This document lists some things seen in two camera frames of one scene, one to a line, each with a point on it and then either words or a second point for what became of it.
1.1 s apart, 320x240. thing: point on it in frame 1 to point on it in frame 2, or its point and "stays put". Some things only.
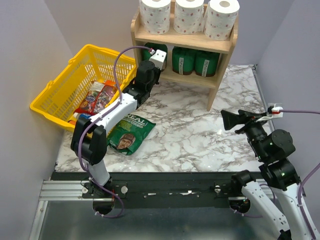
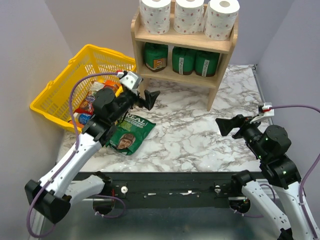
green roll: x=156 y=46 stays put
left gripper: x=157 y=71 to x=150 y=98
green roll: x=183 y=60 stays put
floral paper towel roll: x=220 y=19 stays put
